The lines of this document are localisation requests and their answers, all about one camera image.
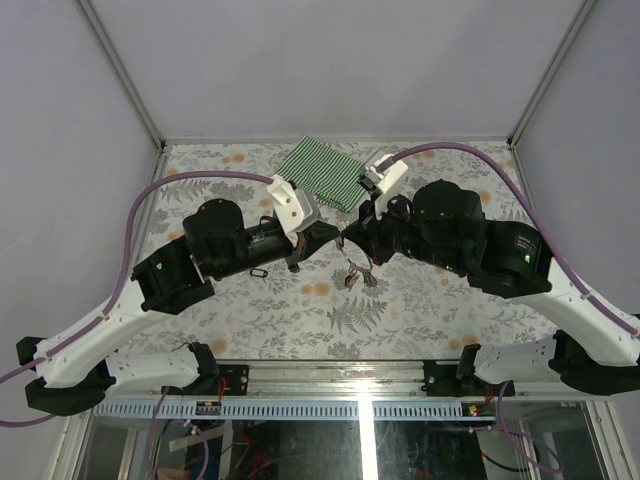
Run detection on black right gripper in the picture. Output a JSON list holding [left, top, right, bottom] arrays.
[[342, 184, 464, 273]]

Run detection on large silver keyring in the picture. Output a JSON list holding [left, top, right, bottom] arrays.
[[335, 235, 378, 291]]

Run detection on black tag with white label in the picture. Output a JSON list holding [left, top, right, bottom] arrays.
[[249, 268, 269, 279]]

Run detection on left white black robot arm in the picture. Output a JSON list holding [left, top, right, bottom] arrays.
[[16, 199, 340, 416]]

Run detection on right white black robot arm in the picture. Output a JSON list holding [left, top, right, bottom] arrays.
[[343, 180, 639, 396]]

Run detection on green white striped cloth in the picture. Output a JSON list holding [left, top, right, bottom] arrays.
[[277, 136, 365, 213]]

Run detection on floral patterned table mat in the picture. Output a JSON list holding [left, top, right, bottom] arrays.
[[123, 141, 556, 360]]

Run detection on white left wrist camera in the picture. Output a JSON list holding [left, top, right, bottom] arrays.
[[267, 175, 320, 244]]

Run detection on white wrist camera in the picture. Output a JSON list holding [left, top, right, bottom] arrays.
[[267, 175, 320, 244], [359, 154, 409, 220]]

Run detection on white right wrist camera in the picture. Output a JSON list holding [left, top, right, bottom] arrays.
[[359, 154, 409, 220]]

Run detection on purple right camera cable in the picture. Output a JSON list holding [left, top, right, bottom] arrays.
[[392, 142, 640, 336]]

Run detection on aluminium mounting rail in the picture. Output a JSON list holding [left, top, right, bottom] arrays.
[[114, 357, 616, 401]]

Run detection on white slotted cable duct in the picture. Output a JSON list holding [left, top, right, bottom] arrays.
[[93, 398, 494, 422]]

